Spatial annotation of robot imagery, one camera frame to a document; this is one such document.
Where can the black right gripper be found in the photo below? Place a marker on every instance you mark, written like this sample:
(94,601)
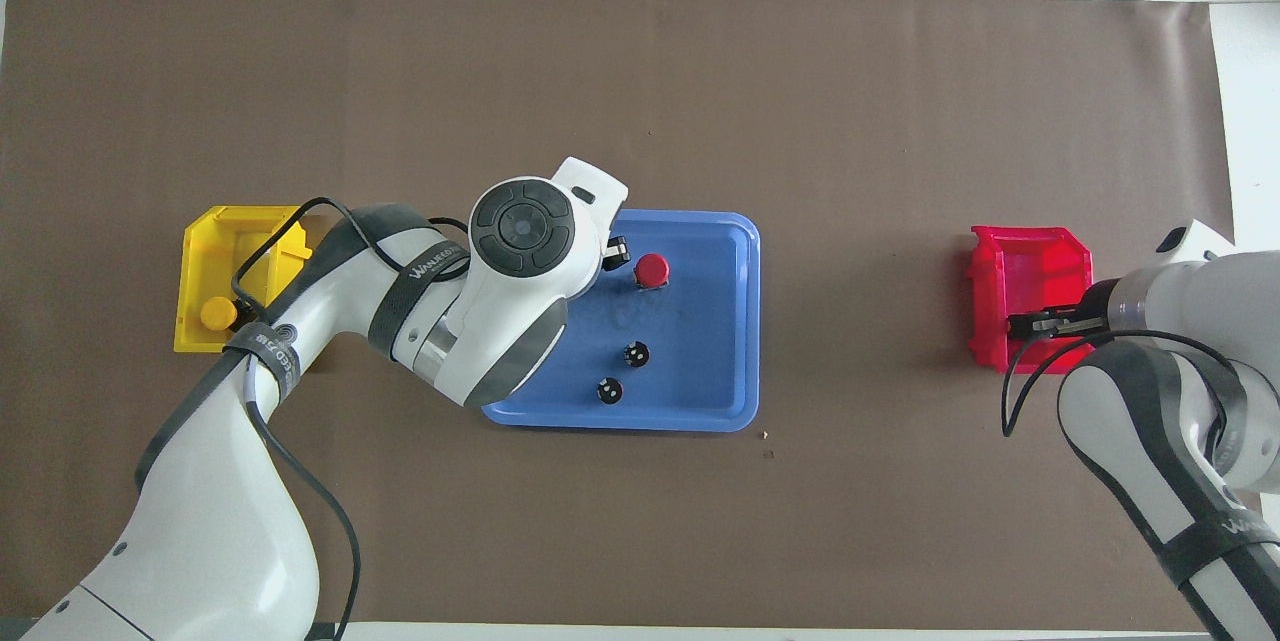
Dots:
(1095,313)

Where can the red push button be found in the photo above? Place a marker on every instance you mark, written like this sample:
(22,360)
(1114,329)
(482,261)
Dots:
(651,269)

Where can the yellow push button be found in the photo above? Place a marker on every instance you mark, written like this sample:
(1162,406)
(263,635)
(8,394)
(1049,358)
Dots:
(215,314)

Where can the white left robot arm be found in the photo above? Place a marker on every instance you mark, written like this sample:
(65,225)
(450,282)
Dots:
(200,521)

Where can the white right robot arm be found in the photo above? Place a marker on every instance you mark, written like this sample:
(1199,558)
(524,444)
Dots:
(1130,421)

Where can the blue plastic tray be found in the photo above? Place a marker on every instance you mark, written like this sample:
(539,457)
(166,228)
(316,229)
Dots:
(700,341)

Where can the red plastic bin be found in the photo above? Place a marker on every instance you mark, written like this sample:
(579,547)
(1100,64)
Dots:
(1030,266)

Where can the small black cylinder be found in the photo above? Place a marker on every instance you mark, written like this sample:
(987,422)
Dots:
(609,391)
(636,354)

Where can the brown paper table mat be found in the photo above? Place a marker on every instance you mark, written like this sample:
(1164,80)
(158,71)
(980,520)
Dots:
(800,71)

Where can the yellow plastic bin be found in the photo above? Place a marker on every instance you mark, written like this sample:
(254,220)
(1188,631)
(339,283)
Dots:
(200,251)

